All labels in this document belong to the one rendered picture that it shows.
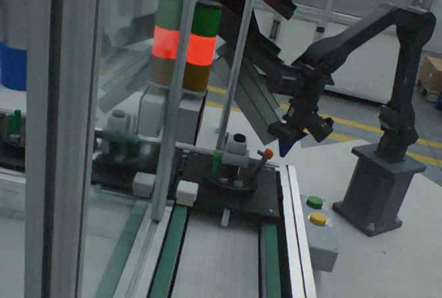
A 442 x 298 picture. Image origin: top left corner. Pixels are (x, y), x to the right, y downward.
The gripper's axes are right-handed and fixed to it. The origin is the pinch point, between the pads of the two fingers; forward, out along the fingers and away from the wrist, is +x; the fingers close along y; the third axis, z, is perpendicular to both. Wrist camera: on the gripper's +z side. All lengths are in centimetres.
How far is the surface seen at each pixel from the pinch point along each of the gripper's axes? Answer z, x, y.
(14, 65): -103, 24, 6
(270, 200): 2.5, 13.1, -4.1
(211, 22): -12.4, -25.6, -30.3
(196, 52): -13.0, -19.9, -30.9
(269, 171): -3.9, 12.8, 8.8
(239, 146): -8.8, 3.5, -6.5
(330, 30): -107, 21, 394
